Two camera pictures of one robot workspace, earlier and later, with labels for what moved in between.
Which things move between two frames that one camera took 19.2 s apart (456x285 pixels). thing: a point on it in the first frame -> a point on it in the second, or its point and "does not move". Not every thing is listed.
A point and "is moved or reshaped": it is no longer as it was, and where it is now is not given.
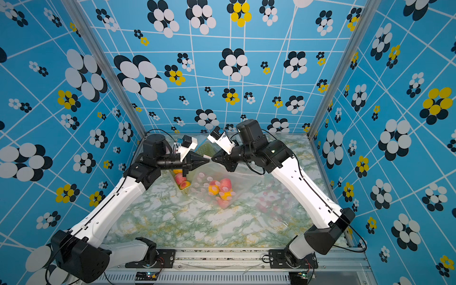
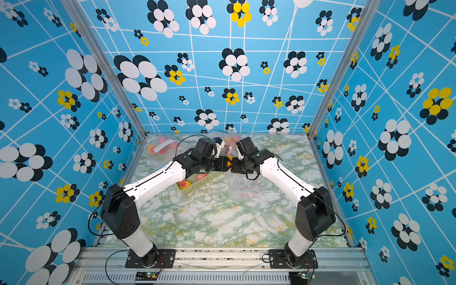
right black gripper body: [243, 154] does not move
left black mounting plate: [160, 259] does not move
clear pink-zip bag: [216, 184] is moved or reshaped
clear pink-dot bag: [272, 199] -> [251, 187]
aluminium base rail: [250, 268] does not move
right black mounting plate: [284, 259] does not move
